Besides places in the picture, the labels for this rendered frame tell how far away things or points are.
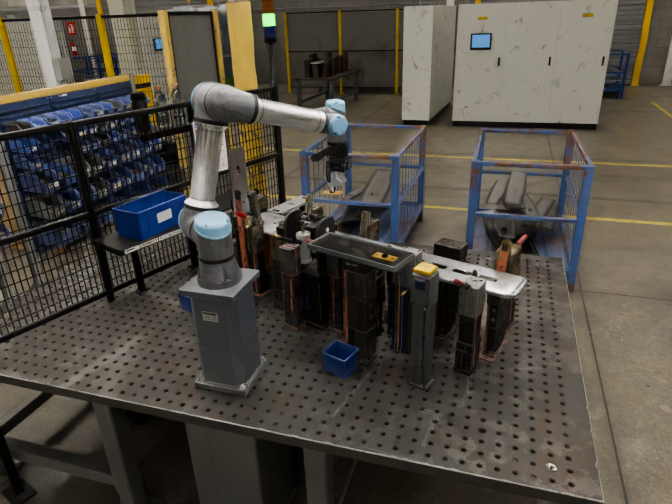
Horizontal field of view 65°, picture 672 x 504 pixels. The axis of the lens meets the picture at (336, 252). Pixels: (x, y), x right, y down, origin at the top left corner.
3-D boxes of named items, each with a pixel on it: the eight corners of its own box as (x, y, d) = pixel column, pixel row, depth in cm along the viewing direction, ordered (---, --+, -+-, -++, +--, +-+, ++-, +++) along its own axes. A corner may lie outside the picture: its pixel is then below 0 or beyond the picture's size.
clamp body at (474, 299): (484, 364, 200) (492, 279, 185) (472, 379, 192) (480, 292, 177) (460, 356, 205) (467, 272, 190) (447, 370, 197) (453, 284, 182)
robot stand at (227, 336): (245, 396, 187) (232, 297, 171) (194, 386, 193) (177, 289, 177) (269, 362, 205) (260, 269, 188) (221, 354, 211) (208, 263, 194)
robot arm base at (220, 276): (229, 292, 174) (225, 265, 170) (189, 287, 178) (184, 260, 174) (249, 272, 187) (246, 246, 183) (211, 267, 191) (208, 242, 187)
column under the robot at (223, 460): (269, 548, 210) (253, 417, 183) (201, 529, 219) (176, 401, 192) (297, 487, 236) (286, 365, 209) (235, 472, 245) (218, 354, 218)
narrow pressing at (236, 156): (250, 211, 276) (244, 146, 262) (234, 217, 267) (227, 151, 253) (250, 210, 276) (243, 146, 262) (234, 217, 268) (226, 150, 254)
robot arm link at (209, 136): (188, 247, 179) (207, 80, 164) (174, 234, 190) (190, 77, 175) (221, 247, 186) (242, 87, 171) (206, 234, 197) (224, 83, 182)
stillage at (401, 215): (347, 213, 558) (345, 122, 519) (423, 220, 534) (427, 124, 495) (305, 260, 455) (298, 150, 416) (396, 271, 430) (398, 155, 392)
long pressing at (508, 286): (532, 277, 201) (532, 273, 200) (511, 302, 184) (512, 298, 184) (265, 212, 277) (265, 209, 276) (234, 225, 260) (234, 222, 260)
